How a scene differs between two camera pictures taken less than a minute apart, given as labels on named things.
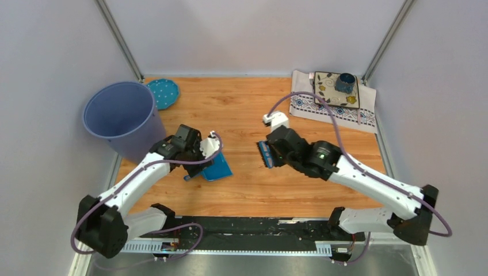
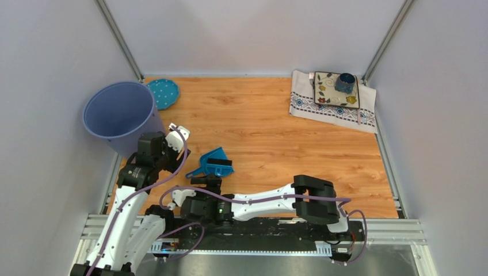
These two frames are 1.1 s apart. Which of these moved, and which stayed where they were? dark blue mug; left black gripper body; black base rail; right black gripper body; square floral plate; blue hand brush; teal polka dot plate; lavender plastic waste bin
Moved: right black gripper body; left black gripper body; blue hand brush
Stayed: black base rail; square floral plate; dark blue mug; teal polka dot plate; lavender plastic waste bin
